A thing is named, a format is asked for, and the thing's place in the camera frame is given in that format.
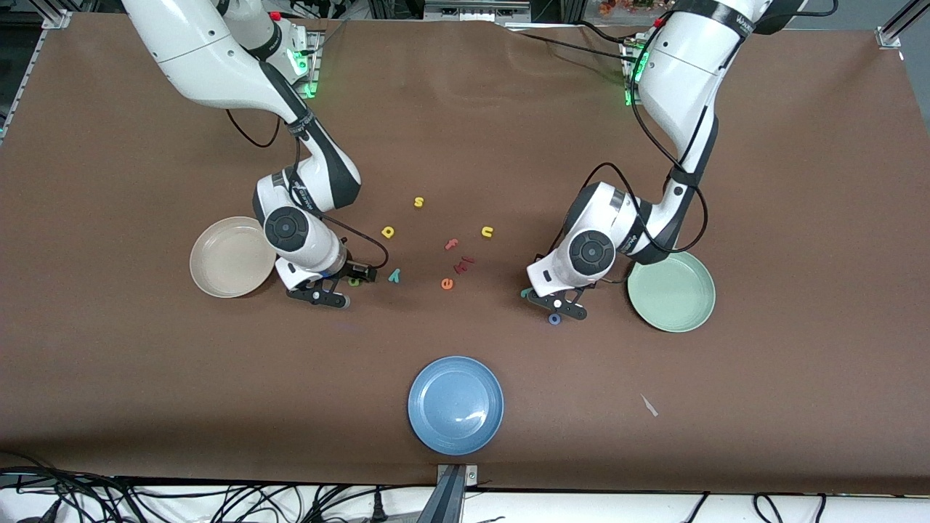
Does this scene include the beige plate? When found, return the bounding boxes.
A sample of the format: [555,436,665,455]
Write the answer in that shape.
[190,216,278,299]

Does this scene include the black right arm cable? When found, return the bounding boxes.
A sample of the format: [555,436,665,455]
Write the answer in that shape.
[225,109,389,271]

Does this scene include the aluminium frame rail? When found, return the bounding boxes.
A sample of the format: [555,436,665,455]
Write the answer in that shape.
[0,9,73,142]
[876,0,930,49]

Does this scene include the tangled black cables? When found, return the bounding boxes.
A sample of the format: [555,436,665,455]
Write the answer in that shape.
[0,450,437,523]

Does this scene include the orange flower decoration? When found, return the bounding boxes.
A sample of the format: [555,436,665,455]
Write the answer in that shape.
[599,0,673,17]

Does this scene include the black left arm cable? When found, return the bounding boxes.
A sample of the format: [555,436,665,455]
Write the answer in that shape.
[552,44,710,285]

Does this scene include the silver metal box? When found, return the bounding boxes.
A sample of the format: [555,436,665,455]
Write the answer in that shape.
[424,0,533,23]

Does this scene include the brown table mat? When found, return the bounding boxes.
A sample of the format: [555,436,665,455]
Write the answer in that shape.
[0,13,930,496]

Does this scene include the black cable on mat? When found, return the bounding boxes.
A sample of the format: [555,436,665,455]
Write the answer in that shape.
[509,20,642,65]

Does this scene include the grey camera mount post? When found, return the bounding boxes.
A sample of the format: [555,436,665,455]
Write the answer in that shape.
[434,463,480,523]

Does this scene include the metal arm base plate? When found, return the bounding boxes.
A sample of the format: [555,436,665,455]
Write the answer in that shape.
[302,29,324,99]
[621,38,649,107]

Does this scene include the light green plate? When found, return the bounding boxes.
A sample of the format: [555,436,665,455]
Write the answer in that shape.
[627,251,716,333]

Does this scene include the blue plate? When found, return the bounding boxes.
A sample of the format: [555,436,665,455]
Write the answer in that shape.
[408,355,504,456]

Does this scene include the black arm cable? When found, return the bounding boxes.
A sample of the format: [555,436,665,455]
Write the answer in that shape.
[552,44,710,285]
[225,109,389,271]

